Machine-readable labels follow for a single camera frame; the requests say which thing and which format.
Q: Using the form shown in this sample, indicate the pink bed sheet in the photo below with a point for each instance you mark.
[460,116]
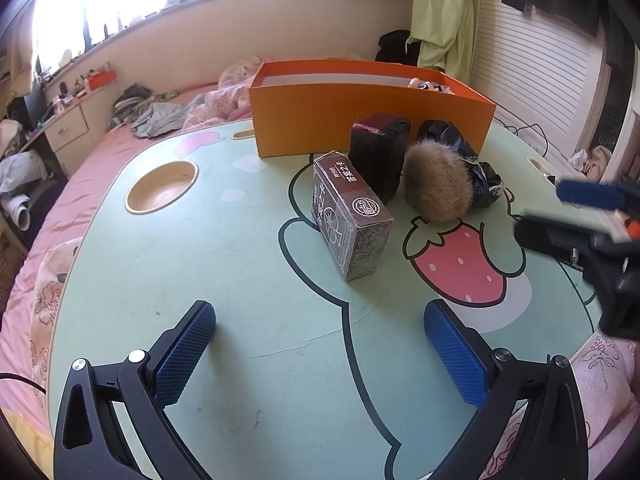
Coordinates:
[100,160]

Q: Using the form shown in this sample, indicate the dark striped clothes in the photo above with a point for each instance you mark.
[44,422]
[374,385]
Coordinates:
[131,102]

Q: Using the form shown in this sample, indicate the orange cylinder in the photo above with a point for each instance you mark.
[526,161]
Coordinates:
[634,228]

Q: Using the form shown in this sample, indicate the grey clothes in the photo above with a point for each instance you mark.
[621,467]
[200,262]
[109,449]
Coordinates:
[157,120]

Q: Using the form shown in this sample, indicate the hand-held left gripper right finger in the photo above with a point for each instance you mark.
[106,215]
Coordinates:
[455,355]

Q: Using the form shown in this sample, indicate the small orange box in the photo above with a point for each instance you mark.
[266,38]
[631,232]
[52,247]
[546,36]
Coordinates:
[101,80]

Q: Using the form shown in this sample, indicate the white nightstand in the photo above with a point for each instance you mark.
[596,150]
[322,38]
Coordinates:
[70,127]

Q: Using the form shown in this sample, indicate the green cartoon desktop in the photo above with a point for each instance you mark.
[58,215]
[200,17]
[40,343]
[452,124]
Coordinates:
[225,285]

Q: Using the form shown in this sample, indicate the green hanging garment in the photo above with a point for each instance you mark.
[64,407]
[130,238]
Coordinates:
[440,20]

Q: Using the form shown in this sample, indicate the brown card box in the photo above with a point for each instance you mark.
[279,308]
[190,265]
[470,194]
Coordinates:
[350,220]

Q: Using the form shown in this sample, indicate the white shutter door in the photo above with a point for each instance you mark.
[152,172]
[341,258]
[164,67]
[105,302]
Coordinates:
[535,75]

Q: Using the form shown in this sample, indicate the black clothes pile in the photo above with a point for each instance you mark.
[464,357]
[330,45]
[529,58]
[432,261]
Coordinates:
[397,47]

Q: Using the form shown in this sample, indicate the orange cardboard box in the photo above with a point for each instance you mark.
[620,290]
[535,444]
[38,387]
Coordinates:
[325,120]

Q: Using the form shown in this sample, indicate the beige cloth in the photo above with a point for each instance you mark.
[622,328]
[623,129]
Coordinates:
[597,160]

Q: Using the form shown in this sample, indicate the white cloth bundle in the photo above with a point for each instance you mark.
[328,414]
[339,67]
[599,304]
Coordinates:
[20,175]

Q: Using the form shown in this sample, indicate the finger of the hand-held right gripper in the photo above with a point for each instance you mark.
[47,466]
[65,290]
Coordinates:
[587,194]
[550,237]

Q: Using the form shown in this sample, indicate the dark red wrapped box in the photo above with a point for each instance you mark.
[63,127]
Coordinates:
[375,160]

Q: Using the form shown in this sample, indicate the tan fur pompom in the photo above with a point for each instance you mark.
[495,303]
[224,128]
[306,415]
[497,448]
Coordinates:
[437,185]

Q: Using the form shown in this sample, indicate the black plastic bag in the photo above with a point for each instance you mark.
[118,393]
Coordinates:
[450,132]

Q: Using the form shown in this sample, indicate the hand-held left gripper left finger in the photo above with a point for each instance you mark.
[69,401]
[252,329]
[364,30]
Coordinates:
[182,355]

